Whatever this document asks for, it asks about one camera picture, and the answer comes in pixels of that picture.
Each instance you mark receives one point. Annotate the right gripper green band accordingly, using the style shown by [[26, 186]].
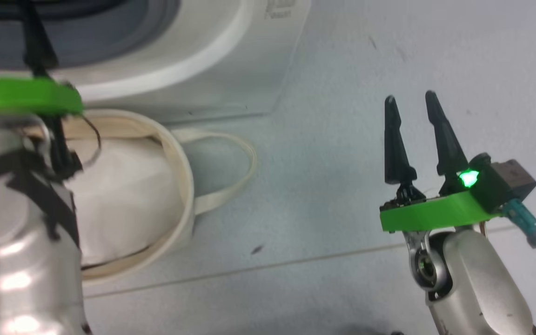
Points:
[[435, 211]]

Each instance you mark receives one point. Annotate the white cloth in basket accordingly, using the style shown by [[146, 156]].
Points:
[[123, 200]]

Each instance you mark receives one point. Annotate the white front-load washing machine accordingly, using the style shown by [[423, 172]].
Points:
[[231, 56]]

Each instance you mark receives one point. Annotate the cream canvas laundry basket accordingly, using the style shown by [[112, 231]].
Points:
[[182, 186]]

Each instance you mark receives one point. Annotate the dark wrist camera box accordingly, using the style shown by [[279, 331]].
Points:
[[510, 179]]

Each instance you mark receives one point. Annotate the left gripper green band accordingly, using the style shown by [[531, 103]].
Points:
[[21, 97]]

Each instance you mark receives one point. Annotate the grey rubber door gasket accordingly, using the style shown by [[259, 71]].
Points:
[[110, 37]]

